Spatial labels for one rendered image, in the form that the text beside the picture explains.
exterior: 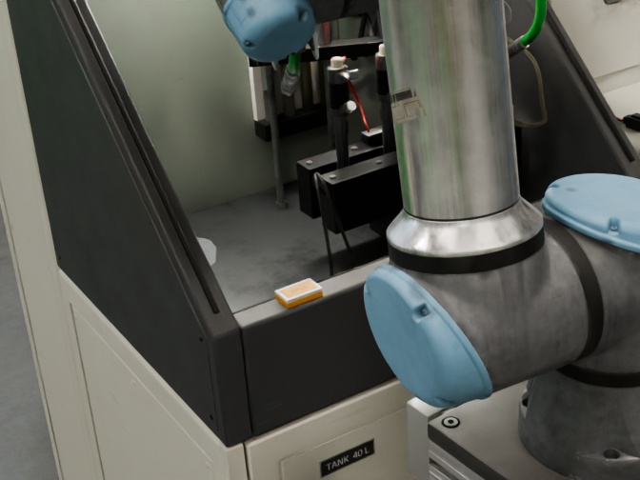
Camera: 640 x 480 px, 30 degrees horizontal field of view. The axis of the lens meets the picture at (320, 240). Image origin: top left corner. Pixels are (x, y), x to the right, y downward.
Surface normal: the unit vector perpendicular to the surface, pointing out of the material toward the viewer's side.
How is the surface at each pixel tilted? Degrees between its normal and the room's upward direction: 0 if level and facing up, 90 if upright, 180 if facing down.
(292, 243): 0
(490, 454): 0
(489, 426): 0
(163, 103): 90
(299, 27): 126
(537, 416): 72
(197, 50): 90
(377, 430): 90
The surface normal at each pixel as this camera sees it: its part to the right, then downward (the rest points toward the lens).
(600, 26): 0.50, 0.14
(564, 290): 0.35, -0.25
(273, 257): -0.07, -0.88
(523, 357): 0.47, 0.48
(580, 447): -0.50, 0.15
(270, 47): 0.42, 0.83
